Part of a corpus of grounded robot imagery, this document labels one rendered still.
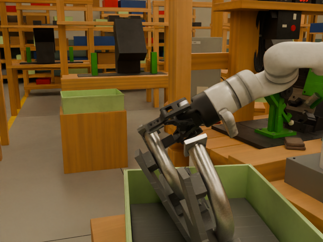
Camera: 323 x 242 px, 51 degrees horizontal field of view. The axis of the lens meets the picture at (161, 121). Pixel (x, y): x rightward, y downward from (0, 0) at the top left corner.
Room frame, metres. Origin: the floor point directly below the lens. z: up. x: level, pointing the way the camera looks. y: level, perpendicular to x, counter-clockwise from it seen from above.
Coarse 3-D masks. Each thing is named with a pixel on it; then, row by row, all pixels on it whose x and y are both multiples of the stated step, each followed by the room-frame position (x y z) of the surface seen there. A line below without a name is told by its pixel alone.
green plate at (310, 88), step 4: (312, 72) 1.74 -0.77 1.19; (308, 76) 1.76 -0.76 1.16; (312, 76) 1.73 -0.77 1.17; (316, 76) 1.71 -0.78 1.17; (320, 76) 1.69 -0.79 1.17; (308, 80) 1.75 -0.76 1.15; (312, 80) 1.73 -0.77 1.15; (316, 80) 1.71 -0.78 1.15; (320, 80) 1.69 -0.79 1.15; (308, 84) 1.74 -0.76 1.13; (312, 84) 1.72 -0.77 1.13; (316, 84) 1.70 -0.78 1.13; (320, 84) 1.68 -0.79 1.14; (304, 88) 1.75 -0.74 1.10; (308, 88) 1.73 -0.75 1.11; (312, 88) 1.71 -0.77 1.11; (316, 88) 1.69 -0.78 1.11; (320, 88) 1.67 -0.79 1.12; (304, 92) 1.74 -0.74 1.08; (308, 92) 1.72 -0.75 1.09; (312, 92) 1.70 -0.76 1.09; (316, 92) 1.68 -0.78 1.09
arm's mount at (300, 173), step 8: (288, 160) 1.14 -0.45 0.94; (296, 160) 1.12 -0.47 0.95; (304, 160) 1.12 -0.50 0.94; (312, 160) 1.12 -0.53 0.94; (288, 168) 1.13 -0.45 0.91; (296, 168) 1.10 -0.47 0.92; (304, 168) 1.07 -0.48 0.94; (312, 168) 1.05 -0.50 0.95; (320, 168) 1.05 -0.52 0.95; (288, 176) 1.13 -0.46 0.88; (296, 176) 1.10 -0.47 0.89; (304, 176) 1.06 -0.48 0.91; (312, 176) 1.03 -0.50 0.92; (320, 176) 1.01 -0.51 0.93; (296, 184) 1.09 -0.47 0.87; (304, 184) 1.06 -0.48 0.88; (312, 184) 1.03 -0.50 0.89; (320, 184) 1.00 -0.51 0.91; (304, 192) 1.06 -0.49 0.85; (312, 192) 1.03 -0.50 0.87; (320, 192) 1.00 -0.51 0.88; (320, 200) 1.00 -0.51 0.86
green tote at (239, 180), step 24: (192, 168) 1.02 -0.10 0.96; (216, 168) 1.02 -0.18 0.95; (240, 168) 1.03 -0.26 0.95; (144, 192) 1.00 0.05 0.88; (240, 192) 1.04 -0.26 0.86; (264, 192) 0.90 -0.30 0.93; (264, 216) 0.89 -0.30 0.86; (288, 216) 0.76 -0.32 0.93; (288, 240) 0.75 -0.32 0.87; (312, 240) 0.65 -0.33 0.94
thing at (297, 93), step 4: (296, 88) 1.82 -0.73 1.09; (296, 92) 1.82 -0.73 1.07; (300, 92) 1.79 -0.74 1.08; (292, 96) 1.82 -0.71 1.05; (296, 96) 1.81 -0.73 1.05; (300, 96) 1.78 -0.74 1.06; (304, 96) 1.76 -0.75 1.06; (308, 96) 1.73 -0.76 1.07; (288, 100) 1.84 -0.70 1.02; (304, 100) 1.75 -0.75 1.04; (300, 104) 1.76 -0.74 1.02; (288, 108) 1.82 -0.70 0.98; (292, 108) 1.79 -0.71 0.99; (296, 108) 1.78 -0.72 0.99; (300, 108) 1.76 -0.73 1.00; (304, 108) 1.73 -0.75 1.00; (308, 108) 1.71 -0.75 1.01; (312, 112) 1.68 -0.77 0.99
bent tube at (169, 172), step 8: (144, 128) 0.72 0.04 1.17; (144, 136) 0.73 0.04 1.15; (152, 136) 0.71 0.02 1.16; (152, 144) 0.70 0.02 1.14; (160, 144) 0.70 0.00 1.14; (152, 152) 0.69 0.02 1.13; (160, 152) 0.68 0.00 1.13; (160, 160) 0.67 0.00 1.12; (168, 160) 0.67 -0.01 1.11; (160, 168) 0.67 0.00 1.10; (168, 168) 0.66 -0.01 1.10; (168, 176) 0.66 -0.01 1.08; (176, 176) 0.66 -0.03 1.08; (176, 184) 0.66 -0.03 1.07; (176, 192) 0.66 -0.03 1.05; (200, 200) 0.80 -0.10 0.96
